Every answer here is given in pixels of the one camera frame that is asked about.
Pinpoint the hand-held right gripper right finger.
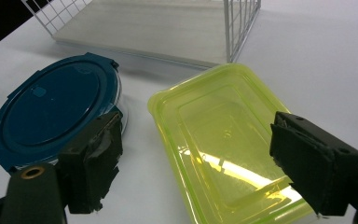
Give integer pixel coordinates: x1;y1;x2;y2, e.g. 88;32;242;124
269;111;358;217

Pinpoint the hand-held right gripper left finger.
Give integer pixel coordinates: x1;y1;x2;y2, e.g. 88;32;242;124
57;111;124;215

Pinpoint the round glass container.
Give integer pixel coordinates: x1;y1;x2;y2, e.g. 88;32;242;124
0;51;130;174

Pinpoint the yellow-green plastic container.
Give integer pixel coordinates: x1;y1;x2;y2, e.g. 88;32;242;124
147;63;316;224

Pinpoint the white wire shelf rack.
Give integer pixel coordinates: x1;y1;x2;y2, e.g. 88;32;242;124
21;0;262;70

